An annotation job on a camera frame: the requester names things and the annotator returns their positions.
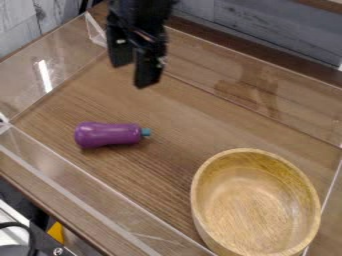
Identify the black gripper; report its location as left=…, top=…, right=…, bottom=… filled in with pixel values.
left=106, top=0, right=175, bottom=89

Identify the clear acrylic corner bracket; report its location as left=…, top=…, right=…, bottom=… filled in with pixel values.
left=85, top=12, right=107, bottom=47

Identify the brown wooden bowl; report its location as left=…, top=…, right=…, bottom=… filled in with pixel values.
left=190, top=148, right=321, bottom=256

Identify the black cable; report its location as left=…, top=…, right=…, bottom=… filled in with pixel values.
left=0, top=222, right=38, bottom=256

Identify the purple toy eggplant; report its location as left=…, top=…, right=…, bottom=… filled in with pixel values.
left=74, top=122, right=151, bottom=148

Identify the yellow black equipment base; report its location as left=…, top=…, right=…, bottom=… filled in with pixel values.
left=0, top=178, right=103, bottom=256

